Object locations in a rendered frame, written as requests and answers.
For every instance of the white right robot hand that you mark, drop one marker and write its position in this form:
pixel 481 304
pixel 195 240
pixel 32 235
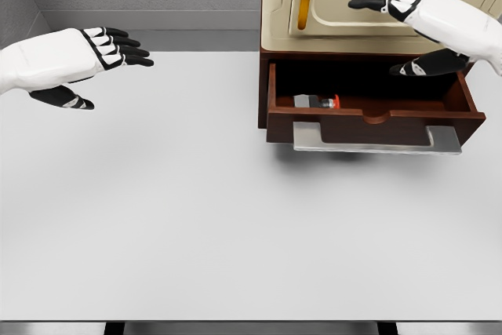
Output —
pixel 443 17

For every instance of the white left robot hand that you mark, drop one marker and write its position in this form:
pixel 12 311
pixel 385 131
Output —
pixel 55 58

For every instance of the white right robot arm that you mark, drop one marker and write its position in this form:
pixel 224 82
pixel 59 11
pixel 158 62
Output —
pixel 493 48

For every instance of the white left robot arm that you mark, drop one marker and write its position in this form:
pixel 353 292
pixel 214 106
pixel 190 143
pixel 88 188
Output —
pixel 8 72

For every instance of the brown cabinet with beige top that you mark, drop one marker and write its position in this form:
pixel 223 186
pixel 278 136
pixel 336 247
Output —
pixel 345 9

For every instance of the grey switch with red button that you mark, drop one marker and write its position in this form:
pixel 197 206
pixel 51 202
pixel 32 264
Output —
pixel 313 101

